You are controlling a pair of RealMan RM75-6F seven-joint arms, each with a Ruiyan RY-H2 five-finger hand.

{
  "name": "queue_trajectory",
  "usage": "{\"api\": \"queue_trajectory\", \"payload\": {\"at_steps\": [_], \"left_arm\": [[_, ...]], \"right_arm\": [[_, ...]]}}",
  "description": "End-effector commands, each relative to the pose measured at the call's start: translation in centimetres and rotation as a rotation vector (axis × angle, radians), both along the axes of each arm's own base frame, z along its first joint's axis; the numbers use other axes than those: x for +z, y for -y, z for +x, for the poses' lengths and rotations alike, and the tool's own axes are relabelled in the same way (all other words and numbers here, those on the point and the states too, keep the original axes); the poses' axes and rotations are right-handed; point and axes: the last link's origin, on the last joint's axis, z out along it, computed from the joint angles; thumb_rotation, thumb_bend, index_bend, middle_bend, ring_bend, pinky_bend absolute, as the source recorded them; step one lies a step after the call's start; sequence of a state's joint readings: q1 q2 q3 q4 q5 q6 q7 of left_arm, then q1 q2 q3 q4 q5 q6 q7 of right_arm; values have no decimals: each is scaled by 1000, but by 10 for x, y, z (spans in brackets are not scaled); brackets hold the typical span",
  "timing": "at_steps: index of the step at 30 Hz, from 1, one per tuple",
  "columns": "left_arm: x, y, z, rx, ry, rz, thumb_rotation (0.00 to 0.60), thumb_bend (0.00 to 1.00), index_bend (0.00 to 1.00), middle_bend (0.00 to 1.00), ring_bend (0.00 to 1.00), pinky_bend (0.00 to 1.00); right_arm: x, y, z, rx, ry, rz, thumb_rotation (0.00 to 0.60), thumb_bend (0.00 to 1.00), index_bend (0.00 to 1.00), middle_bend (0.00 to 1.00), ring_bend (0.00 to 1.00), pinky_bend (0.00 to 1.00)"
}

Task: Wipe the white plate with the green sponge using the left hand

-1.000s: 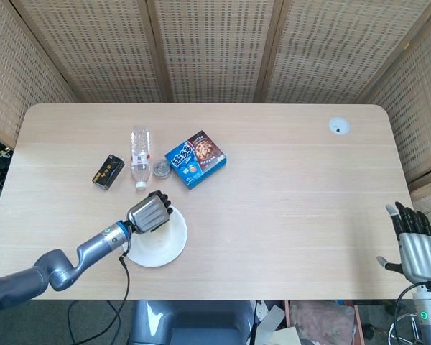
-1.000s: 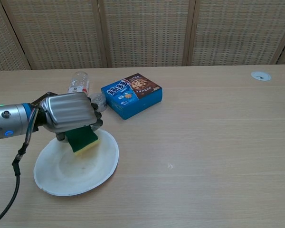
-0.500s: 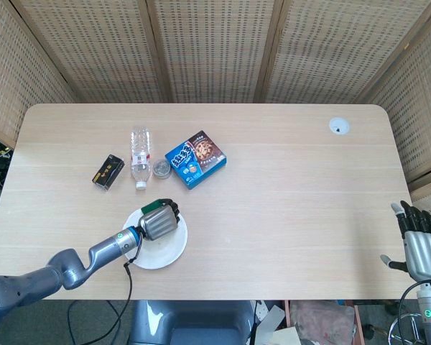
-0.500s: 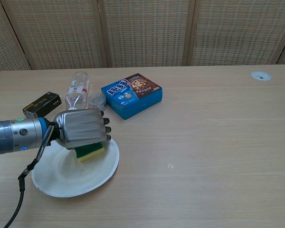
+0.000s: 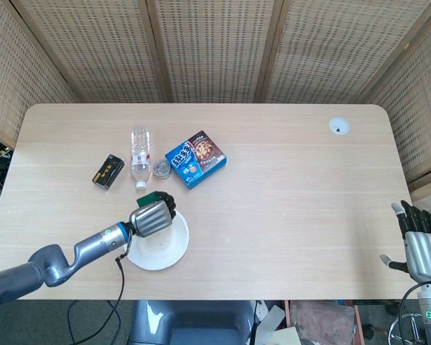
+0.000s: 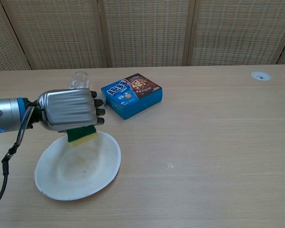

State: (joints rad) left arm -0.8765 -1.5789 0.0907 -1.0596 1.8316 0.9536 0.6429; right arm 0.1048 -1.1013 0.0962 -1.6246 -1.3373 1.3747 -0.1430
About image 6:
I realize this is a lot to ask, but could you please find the clear plastic water bottle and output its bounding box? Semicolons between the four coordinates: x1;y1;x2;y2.
68;71;90;90

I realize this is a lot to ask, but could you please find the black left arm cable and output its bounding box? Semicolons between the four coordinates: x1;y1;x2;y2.
0;105;36;213

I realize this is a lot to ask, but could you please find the green yellow sponge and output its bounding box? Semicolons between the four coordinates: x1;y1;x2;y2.
66;125;98;147

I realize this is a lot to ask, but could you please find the blue brown cookie box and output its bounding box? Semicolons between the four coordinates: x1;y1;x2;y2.
101;73;163;120

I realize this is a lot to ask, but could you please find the woven bamboo folding screen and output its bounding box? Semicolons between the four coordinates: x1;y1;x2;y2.
0;0;285;74

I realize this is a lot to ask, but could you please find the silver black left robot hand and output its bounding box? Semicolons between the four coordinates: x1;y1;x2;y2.
29;88;105;133

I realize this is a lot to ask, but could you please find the small round metal tin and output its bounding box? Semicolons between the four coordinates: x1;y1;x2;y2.
95;94;108;111

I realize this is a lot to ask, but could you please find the white round plate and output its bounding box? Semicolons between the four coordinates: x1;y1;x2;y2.
34;131;122;200

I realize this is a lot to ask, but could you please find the white table cable grommet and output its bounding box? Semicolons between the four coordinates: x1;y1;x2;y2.
251;71;272;82

